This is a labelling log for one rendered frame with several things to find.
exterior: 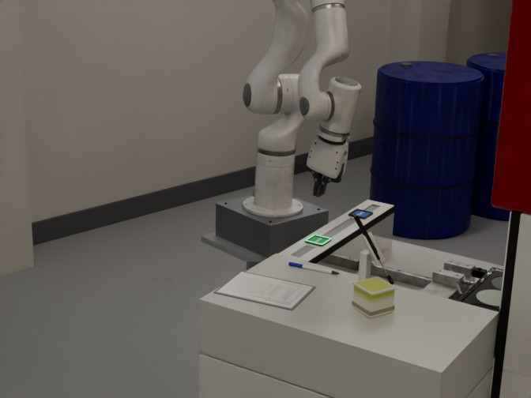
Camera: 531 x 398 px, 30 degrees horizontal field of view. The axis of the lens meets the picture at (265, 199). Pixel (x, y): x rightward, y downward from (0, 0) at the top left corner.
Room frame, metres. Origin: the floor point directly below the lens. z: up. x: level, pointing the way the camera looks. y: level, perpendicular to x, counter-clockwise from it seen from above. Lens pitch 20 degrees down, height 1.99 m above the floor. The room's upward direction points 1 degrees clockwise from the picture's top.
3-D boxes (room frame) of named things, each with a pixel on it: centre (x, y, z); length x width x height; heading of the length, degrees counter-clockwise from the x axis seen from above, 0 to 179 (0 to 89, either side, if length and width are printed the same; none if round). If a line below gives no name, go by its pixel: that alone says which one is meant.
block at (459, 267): (2.55, -0.55, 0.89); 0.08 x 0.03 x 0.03; 58
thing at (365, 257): (2.28, -0.27, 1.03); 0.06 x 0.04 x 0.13; 58
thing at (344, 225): (2.67, -0.22, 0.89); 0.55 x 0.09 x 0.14; 148
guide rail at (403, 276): (2.56, -0.50, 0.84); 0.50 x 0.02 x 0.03; 58
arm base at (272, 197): (2.93, -0.03, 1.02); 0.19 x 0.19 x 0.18
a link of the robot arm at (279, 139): (2.95, -0.06, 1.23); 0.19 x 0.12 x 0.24; 111
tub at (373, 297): (2.12, -0.26, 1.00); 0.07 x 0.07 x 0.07; 32
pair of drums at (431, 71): (5.45, -1.15, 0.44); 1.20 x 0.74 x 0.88; 134
